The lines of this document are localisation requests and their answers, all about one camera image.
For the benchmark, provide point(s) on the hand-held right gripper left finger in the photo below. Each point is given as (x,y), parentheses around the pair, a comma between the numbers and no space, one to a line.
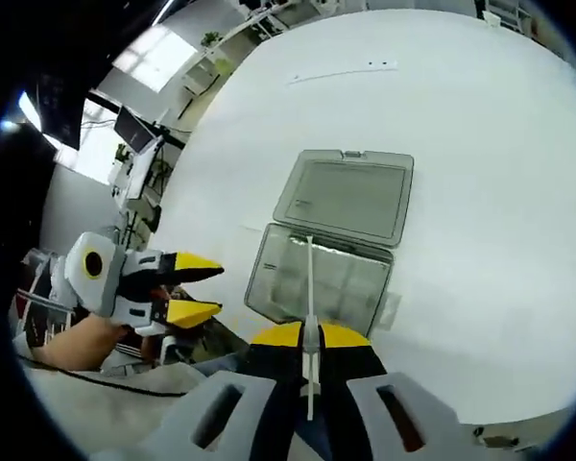
(269,357)

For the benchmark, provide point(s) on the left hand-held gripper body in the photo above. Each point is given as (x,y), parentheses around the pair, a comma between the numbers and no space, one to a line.
(79,254)

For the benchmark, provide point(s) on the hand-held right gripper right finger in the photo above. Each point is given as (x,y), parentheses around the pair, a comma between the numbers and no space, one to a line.
(350,357)

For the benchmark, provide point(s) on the small clear tabbed divider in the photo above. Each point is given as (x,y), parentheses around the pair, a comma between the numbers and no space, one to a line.
(389,312)

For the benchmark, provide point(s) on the clear plastic divider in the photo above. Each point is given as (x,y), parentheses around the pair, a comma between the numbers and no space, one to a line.
(312,269)

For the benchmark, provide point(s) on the transparent grey guide fixture box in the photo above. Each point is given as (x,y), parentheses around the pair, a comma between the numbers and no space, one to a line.
(345,192)

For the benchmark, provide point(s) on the white standing desk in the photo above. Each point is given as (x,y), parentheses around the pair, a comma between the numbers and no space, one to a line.
(141,168)

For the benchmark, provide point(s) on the operator arm in grey sleeve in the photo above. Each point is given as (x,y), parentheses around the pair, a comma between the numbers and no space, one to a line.
(101,418)

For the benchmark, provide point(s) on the small green potted plant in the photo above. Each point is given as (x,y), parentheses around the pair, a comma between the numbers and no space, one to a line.
(122,152)

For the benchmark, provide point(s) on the black computer monitor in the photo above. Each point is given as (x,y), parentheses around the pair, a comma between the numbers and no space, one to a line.
(132,129)

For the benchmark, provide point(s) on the large black hanging screen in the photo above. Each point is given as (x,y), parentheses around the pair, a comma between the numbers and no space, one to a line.
(62,115)

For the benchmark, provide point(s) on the white low cabinet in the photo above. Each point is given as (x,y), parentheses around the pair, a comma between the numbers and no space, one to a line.
(199,77)

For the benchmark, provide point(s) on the bright window with blinds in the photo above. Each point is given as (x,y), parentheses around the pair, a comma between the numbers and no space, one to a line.
(153,57)

